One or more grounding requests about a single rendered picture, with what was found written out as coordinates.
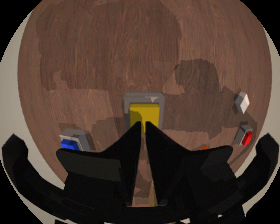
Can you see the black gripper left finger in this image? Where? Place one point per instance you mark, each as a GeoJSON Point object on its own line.
{"type": "Point", "coordinates": [117, 163]}

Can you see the yellow button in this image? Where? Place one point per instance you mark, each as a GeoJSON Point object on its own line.
{"type": "Point", "coordinates": [143, 106]}

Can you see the blue button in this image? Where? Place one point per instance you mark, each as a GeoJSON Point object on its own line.
{"type": "Point", "coordinates": [74, 139]}

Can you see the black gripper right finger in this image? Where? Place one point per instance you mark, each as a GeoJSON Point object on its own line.
{"type": "Point", "coordinates": [169, 160]}

